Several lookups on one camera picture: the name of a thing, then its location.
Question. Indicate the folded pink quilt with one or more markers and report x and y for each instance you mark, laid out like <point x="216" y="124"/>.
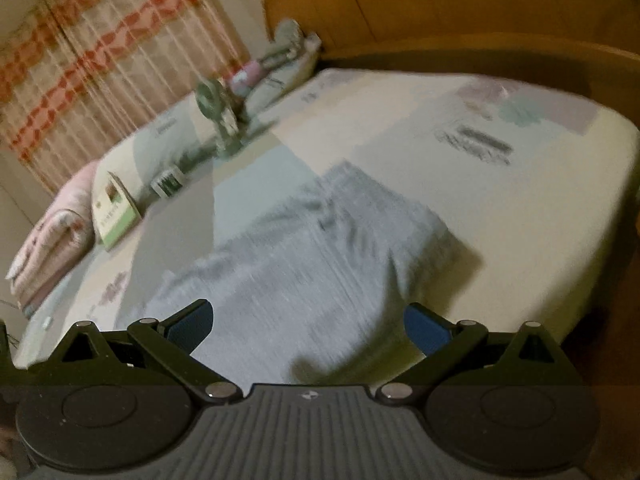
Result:
<point x="50" y="240"/>

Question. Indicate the small green handheld fan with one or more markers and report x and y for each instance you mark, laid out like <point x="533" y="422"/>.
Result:
<point x="220" y="110"/>

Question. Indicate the wooden headboard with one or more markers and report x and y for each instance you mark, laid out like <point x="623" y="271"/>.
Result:
<point x="450" y="5"/>

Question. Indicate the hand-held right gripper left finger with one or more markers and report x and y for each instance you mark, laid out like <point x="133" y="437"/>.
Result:
<point x="192" y="327"/>

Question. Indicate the green and white book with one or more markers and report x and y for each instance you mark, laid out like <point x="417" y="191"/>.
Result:
<point x="117" y="215"/>

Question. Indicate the small tissue pack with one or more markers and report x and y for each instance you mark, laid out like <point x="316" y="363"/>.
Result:
<point x="169" y="182"/>

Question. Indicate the pink printed cloth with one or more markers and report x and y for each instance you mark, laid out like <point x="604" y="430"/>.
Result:
<point x="249" y="75"/>

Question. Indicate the patchwork pillow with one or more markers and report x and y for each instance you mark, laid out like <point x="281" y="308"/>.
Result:
<point x="295" y="72"/>
<point x="165" y="135"/>

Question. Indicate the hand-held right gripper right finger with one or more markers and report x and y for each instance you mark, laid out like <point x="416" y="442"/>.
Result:
<point x="425" y="332"/>

